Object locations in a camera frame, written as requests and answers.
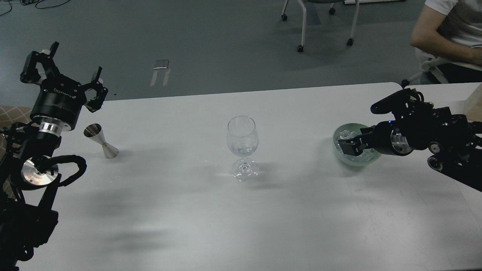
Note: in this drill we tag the green bowl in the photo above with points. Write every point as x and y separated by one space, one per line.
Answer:
349 126

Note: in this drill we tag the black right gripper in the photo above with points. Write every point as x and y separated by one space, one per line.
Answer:
385 138

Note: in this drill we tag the seated person white shirt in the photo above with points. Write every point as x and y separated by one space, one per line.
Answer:
451 29

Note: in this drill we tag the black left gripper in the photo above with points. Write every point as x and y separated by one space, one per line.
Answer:
59 98

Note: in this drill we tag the clear ice cubes pile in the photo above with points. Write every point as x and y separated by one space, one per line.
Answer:
367 156

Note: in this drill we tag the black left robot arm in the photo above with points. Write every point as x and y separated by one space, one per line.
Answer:
29 166

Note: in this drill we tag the beige checkered sofa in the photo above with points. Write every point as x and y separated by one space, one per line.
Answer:
12 114

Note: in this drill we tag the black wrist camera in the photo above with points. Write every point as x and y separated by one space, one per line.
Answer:
397 102

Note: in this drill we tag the white rolling chair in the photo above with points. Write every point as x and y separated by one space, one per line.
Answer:
311 17

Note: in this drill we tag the clear wine glass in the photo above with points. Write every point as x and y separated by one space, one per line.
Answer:
243 141

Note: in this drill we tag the steel cocktail jigger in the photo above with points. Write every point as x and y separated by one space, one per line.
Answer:
95 133

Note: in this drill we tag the beige cardboard box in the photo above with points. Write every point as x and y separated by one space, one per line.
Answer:
473 105

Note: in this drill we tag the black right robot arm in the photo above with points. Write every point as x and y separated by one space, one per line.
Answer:
454 142

